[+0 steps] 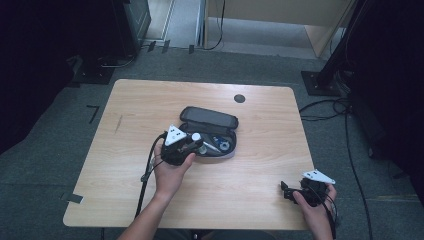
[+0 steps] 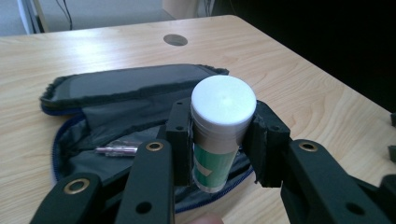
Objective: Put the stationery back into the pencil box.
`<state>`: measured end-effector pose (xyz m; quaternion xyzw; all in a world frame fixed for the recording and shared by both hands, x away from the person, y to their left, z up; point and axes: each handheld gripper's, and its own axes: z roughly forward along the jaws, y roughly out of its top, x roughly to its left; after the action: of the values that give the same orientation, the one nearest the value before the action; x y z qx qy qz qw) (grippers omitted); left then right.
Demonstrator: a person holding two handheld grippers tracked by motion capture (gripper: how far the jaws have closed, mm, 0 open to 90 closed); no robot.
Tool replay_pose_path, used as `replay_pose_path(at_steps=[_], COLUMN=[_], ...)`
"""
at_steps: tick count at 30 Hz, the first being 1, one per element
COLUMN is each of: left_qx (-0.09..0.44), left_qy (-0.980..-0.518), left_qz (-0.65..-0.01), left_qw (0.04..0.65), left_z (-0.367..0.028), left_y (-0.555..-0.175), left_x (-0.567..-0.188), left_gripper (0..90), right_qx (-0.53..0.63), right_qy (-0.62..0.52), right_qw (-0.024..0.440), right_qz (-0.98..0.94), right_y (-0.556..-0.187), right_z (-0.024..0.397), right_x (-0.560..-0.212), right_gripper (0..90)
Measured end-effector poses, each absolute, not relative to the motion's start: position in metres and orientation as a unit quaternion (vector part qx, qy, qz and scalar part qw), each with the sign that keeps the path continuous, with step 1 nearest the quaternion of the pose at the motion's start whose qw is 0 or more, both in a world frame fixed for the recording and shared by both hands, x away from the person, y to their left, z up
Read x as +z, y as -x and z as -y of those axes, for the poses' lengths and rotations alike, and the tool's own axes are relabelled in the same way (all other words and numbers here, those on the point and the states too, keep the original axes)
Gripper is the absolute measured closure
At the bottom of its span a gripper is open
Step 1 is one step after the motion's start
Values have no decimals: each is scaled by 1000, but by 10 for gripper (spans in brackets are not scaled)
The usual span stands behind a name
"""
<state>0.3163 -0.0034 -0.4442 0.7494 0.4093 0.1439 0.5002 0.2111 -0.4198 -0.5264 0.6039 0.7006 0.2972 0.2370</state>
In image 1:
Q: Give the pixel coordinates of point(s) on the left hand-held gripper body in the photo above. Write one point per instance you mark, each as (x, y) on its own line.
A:
(175, 146)

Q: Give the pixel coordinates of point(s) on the black metal stand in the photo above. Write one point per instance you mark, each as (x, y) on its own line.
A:
(328, 73)

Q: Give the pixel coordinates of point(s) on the white capped cylinder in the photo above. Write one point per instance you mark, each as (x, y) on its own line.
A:
(196, 137)

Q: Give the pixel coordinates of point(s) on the small clear tape roll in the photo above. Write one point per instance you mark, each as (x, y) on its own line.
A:
(225, 145)

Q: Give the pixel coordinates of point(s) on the small blue object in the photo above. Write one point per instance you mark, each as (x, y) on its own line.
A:
(218, 139)

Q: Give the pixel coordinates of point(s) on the light wooden cabinet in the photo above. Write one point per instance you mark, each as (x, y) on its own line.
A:
(266, 10)

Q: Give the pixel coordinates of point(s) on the black flat stand base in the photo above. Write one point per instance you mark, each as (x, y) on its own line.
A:
(95, 71)

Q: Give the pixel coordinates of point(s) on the black zip pencil case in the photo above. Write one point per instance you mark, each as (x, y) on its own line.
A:
(210, 120)

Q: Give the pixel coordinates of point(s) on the black table grommet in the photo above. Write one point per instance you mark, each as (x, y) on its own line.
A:
(239, 98)

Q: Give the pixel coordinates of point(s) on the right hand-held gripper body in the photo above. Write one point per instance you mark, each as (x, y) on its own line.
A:
(315, 190)

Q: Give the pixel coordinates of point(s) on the black equipment cabinet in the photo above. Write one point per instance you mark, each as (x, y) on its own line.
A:
(131, 23)

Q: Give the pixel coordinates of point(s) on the person's right hand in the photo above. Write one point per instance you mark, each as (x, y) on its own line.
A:
(316, 213)

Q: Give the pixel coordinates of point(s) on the person's dark clothing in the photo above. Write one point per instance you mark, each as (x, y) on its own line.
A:
(233, 235)

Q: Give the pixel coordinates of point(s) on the silver pen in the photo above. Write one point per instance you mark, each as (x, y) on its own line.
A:
(212, 147)

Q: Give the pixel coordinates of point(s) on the dark curtain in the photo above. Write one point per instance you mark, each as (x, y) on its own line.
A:
(30, 66)
(393, 83)

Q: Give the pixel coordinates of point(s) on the person's left hand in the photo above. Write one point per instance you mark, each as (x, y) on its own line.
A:
(170, 176)

